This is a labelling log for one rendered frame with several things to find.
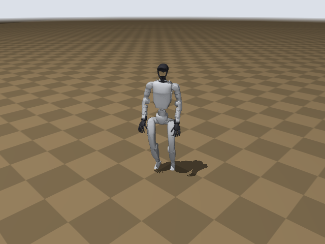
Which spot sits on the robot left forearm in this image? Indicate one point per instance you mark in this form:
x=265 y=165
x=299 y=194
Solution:
x=178 y=112

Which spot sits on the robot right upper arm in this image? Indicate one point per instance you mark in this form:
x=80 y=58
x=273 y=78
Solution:
x=147 y=92

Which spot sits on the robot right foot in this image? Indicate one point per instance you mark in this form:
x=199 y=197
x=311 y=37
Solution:
x=157 y=165

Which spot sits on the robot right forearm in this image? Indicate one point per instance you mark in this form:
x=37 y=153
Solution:
x=144 y=109

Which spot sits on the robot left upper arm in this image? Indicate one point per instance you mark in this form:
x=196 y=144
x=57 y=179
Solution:
x=176 y=88

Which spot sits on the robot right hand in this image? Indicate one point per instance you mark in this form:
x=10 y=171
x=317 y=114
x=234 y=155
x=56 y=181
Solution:
x=142 y=125

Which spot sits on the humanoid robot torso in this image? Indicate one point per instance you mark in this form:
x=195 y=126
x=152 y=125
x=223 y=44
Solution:
x=162 y=97

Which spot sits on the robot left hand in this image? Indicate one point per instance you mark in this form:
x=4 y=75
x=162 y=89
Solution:
x=176 y=128

